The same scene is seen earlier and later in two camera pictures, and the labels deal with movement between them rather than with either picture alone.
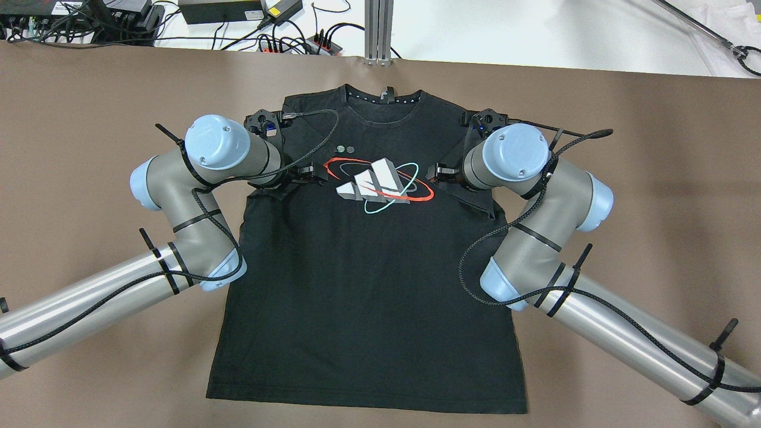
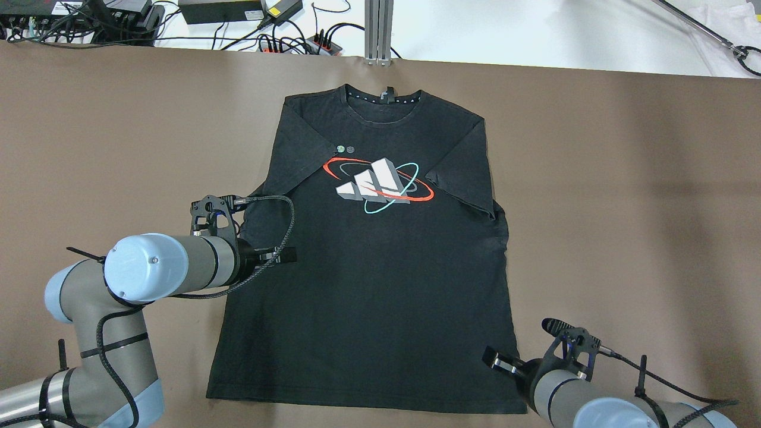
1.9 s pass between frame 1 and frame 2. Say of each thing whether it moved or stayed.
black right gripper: moved
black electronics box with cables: stayed
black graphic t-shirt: stayed
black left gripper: moved
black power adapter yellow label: stayed
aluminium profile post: stayed
